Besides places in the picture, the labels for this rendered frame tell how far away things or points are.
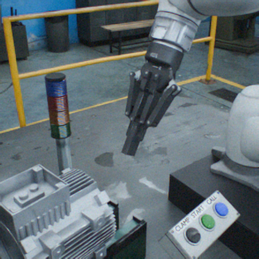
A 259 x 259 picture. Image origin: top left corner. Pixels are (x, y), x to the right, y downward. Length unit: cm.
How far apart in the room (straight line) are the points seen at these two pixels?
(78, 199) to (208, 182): 49
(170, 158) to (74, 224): 75
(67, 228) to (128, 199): 50
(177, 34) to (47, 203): 40
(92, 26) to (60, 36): 56
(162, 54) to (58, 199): 34
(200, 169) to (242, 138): 19
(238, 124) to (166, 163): 42
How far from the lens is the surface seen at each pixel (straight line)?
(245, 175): 110
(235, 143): 106
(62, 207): 69
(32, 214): 66
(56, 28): 573
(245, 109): 101
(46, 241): 67
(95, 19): 596
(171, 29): 71
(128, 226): 91
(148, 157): 139
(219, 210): 74
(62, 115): 103
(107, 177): 128
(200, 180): 110
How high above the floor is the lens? 155
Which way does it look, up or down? 28 degrees down
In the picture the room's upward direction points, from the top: straight up
